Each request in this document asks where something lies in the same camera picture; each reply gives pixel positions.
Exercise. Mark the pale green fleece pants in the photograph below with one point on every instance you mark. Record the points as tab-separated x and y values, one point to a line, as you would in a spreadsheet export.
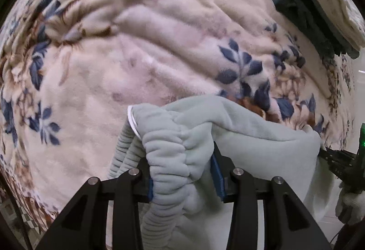
242	130

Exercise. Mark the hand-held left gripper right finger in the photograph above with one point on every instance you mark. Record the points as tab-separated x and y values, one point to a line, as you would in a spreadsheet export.
216	179

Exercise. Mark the person's right hand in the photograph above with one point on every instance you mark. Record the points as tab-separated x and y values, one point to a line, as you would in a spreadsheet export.
349	207

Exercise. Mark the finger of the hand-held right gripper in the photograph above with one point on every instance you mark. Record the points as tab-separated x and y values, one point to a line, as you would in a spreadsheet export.
338	161

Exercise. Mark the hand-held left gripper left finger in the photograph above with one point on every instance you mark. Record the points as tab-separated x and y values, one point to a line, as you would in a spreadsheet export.
150	189

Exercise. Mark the floral fleece blanket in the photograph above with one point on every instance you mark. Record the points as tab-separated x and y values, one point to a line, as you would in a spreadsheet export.
119	67

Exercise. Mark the dark green folded cloth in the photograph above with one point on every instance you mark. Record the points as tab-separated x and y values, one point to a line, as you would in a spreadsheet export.
302	13

